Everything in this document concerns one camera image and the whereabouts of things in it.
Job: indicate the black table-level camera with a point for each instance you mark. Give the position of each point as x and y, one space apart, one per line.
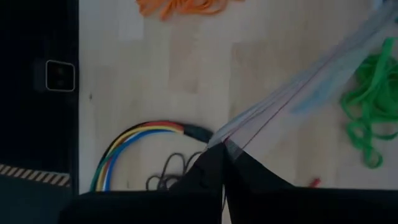
60 75

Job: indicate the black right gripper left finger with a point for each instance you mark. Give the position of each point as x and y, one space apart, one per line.
208 171

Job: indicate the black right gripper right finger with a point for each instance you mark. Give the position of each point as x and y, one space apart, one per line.
248 177

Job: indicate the orange rubber bands pile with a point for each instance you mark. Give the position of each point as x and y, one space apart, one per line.
186 7

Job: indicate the green rubber bands pile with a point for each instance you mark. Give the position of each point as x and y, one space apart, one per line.
373 93

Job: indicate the dark purple rubber bands pile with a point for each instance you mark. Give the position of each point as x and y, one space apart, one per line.
164 179

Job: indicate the clear zip bag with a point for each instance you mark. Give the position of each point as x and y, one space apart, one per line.
311 87

